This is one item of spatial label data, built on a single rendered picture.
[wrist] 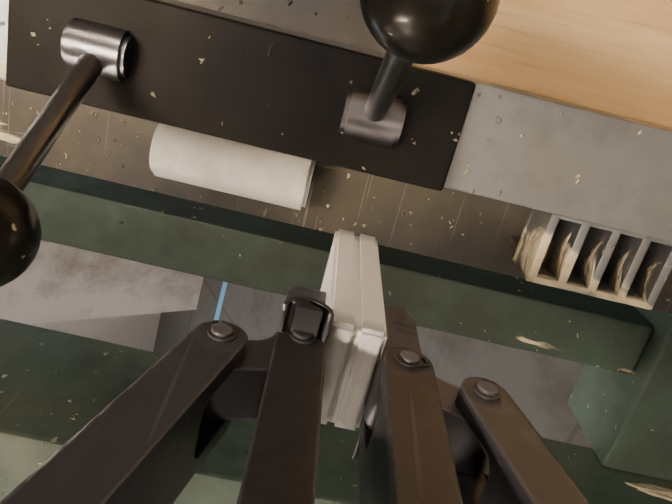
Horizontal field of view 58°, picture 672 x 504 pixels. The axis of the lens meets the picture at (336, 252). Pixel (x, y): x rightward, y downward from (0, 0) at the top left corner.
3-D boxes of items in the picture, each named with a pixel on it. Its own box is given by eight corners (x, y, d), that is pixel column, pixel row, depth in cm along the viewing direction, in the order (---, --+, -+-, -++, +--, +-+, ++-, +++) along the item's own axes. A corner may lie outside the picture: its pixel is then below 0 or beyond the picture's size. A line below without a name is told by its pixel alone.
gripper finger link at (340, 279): (329, 428, 16) (301, 422, 16) (336, 306, 22) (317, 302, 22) (358, 329, 15) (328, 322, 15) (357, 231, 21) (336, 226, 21)
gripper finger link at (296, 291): (304, 442, 14) (175, 415, 14) (317, 334, 19) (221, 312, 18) (319, 389, 13) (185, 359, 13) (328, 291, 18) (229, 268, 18)
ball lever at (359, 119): (400, 175, 28) (510, 41, 14) (318, 155, 27) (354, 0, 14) (416, 97, 28) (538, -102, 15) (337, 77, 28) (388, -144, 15)
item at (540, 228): (628, 287, 35) (652, 311, 32) (511, 259, 34) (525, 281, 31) (657, 222, 33) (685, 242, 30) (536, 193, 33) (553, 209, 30)
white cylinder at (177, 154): (162, 167, 33) (306, 201, 33) (144, 181, 30) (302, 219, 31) (170, 112, 32) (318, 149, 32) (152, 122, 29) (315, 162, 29)
